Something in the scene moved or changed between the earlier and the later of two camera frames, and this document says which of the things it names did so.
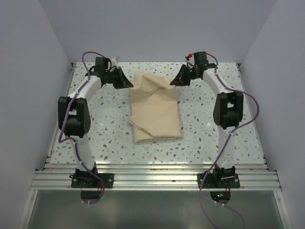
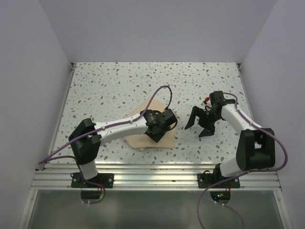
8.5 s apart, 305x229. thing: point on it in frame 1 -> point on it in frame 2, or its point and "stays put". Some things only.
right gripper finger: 183,78 -> 196,111
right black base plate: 209,182 stays put
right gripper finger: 187,82 -> 209,128
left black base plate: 89,181 stays put
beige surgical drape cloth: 155,113 -> 143,141
